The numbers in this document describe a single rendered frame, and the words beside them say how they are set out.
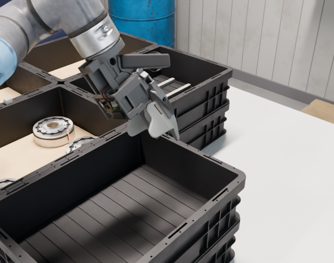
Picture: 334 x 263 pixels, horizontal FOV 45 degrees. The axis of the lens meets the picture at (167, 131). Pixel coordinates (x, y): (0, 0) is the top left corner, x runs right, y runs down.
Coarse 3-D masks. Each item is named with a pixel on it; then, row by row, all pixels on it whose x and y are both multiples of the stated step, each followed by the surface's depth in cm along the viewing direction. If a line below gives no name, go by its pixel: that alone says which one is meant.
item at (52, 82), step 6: (18, 66) 120; (24, 66) 120; (30, 72) 117; (36, 72) 116; (42, 78) 113; (48, 78) 113; (54, 84) 110; (36, 90) 107; (18, 96) 104; (24, 96) 104
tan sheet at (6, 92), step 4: (4, 88) 130; (8, 88) 130; (0, 92) 128; (4, 92) 128; (8, 92) 128; (12, 92) 128; (16, 92) 128; (0, 96) 125; (4, 96) 125; (8, 96) 125; (12, 96) 125; (16, 96) 125; (0, 100) 123
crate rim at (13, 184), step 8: (48, 88) 108; (56, 88) 108; (64, 88) 108; (32, 96) 104; (80, 96) 104; (8, 104) 100; (16, 104) 101; (96, 104) 100; (128, 120) 94; (120, 128) 91; (104, 136) 88; (88, 144) 85; (72, 152) 83; (56, 160) 81; (40, 168) 78; (48, 168) 78; (24, 176) 76; (32, 176) 76; (8, 184) 74; (16, 184) 74; (0, 192) 72
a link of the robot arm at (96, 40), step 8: (96, 24) 70; (104, 24) 64; (112, 24) 66; (88, 32) 63; (96, 32) 64; (104, 32) 64; (112, 32) 65; (72, 40) 65; (80, 40) 64; (88, 40) 64; (96, 40) 64; (104, 40) 64; (112, 40) 65; (80, 48) 65; (88, 48) 64; (96, 48) 64; (104, 48) 65; (88, 56) 66; (96, 56) 66
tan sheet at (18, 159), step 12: (84, 132) 108; (12, 144) 103; (24, 144) 103; (36, 144) 103; (0, 156) 99; (12, 156) 99; (24, 156) 99; (36, 156) 99; (48, 156) 99; (60, 156) 99; (0, 168) 95; (12, 168) 95; (24, 168) 95; (36, 168) 95
